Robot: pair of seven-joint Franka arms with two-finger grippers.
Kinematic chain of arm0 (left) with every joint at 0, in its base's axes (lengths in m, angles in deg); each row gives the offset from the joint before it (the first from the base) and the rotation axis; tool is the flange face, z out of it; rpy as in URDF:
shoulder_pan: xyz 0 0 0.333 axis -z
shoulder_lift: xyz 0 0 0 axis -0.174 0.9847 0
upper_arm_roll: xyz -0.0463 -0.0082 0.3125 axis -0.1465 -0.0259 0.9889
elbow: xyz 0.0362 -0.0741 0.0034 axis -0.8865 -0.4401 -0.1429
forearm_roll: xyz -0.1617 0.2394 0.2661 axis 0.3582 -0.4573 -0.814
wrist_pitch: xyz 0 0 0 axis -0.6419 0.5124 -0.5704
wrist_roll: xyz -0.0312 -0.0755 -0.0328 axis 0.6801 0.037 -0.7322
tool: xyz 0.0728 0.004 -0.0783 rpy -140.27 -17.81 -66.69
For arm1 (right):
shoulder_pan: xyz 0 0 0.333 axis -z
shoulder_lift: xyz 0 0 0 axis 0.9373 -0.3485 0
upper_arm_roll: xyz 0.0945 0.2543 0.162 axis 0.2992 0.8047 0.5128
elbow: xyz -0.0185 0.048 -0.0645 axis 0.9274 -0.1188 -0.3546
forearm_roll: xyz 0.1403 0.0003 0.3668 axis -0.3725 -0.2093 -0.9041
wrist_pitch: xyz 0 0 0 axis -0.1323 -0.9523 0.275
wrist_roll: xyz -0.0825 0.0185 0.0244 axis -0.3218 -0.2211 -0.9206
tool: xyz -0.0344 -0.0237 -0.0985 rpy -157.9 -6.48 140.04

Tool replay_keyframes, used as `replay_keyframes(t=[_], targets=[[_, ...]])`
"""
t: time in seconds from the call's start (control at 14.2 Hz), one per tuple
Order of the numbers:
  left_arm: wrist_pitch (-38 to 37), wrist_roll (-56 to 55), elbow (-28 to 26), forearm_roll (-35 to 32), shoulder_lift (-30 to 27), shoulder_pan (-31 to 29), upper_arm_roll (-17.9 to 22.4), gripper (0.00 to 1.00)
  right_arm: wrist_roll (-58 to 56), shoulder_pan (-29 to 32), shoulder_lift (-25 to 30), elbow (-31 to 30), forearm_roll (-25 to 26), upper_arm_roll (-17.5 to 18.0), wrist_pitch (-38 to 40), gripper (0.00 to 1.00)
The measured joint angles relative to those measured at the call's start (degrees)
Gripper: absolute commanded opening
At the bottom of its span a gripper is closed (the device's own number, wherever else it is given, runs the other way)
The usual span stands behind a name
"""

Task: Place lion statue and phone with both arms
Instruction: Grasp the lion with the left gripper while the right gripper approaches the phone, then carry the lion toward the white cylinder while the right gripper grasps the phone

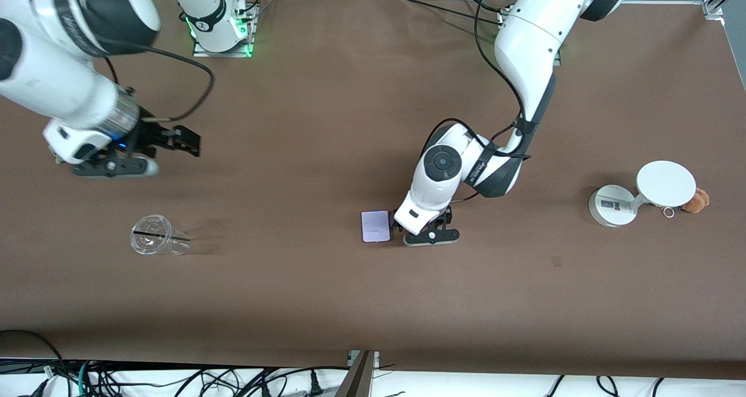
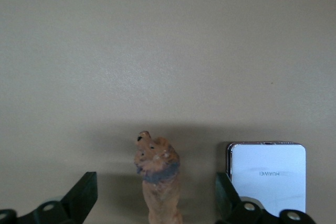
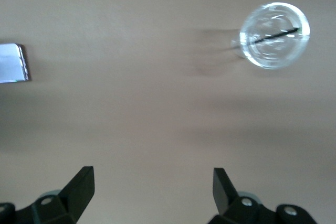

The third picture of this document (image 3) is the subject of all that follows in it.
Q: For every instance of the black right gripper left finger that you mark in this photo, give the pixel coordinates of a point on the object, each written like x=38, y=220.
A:
x=76, y=195

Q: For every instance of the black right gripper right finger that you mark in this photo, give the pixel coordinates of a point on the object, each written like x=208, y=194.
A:
x=225, y=197

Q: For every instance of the clear plastic cup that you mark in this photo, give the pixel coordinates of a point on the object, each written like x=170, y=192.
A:
x=273, y=53

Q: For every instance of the black straw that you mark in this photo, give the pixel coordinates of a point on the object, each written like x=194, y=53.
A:
x=275, y=35

